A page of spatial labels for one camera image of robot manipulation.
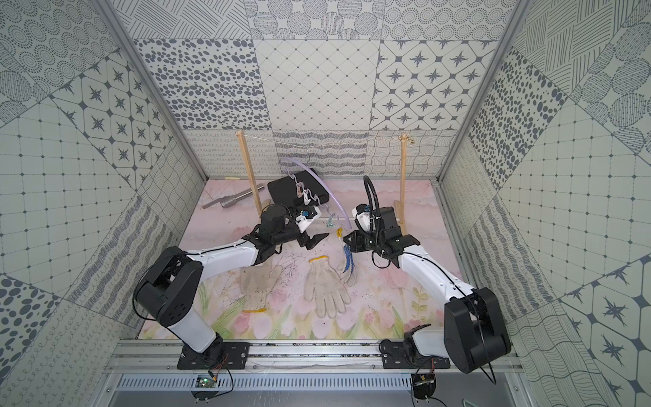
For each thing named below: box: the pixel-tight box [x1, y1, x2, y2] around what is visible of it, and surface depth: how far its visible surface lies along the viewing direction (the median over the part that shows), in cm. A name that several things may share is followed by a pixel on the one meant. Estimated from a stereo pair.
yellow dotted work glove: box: [239, 263, 283, 314], surface depth 88 cm
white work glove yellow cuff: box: [304, 256, 351, 319], surface depth 89 cm
